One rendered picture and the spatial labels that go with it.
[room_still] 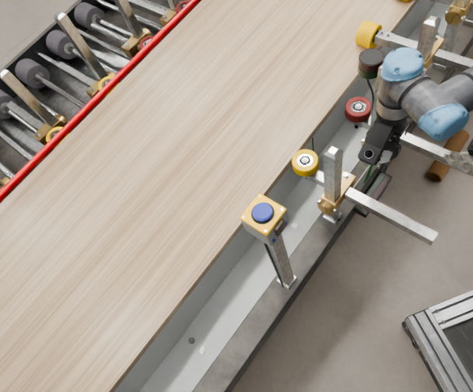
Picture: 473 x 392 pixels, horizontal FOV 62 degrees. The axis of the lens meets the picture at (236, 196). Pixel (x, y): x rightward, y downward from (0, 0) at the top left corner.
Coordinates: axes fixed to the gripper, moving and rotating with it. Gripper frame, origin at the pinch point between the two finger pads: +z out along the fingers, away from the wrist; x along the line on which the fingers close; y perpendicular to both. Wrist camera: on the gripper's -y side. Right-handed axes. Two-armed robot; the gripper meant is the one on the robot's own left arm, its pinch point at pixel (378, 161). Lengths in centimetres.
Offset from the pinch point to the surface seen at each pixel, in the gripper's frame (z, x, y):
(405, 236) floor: 98, -11, 26
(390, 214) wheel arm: 11.9, -8.8, -6.5
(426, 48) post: -4.0, 6.7, 37.9
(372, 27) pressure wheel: 0, 27, 43
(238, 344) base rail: 27, 9, -61
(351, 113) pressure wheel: 6.9, 17.2, 15.3
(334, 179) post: -2.8, 6.3, -12.1
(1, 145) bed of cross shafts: 26, 148, -60
